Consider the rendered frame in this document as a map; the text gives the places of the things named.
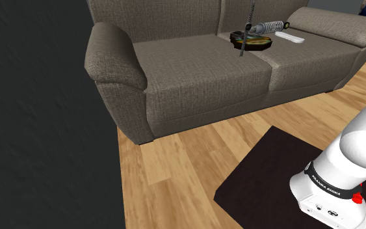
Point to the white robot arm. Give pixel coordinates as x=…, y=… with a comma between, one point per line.
x=357, y=149

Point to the grey-brown fabric sofa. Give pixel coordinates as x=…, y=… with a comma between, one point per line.
x=195, y=79

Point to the black bowl with colourful inside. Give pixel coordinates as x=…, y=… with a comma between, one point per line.
x=252, y=43

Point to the dark robot stand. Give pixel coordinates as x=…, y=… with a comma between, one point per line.
x=265, y=187

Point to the grey ribbed cylinder tool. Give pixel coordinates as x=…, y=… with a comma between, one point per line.
x=269, y=27

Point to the white remote control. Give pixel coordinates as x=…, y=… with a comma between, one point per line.
x=289, y=37

